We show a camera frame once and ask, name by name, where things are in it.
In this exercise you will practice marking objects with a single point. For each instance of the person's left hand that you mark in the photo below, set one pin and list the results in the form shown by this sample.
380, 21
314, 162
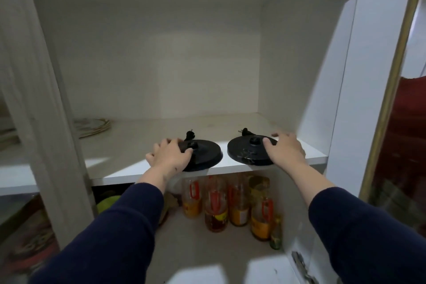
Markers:
168, 160

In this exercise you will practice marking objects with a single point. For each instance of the person's right hand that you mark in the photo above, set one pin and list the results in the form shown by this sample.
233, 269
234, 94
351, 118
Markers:
288, 154

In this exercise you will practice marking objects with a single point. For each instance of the black round kettle base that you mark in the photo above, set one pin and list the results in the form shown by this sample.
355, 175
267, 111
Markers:
206, 155
246, 152

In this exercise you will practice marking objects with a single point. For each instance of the grey wooden cabinet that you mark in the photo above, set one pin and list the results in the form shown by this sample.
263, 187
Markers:
166, 60

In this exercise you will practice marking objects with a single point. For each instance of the grey glass cabinet door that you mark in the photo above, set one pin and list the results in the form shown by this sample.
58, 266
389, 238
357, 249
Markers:
40, 94
366, 77

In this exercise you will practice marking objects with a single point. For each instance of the person's right forearm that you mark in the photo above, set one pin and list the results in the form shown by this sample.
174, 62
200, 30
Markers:
366, 237

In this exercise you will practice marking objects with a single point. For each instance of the person's left forearm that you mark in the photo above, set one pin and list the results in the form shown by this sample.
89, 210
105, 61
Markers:
116, 237

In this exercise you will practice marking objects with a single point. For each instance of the group of sauce bottles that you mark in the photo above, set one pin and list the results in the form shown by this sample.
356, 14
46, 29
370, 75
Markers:
216, 207

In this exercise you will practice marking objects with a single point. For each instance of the green packet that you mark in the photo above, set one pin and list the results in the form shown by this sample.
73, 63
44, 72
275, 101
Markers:
108, 204

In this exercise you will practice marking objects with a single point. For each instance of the glass pot lid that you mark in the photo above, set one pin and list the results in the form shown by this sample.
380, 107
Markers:
93, 127

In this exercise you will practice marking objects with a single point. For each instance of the red patterned tin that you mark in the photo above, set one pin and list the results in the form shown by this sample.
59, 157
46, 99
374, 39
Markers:
33, 247

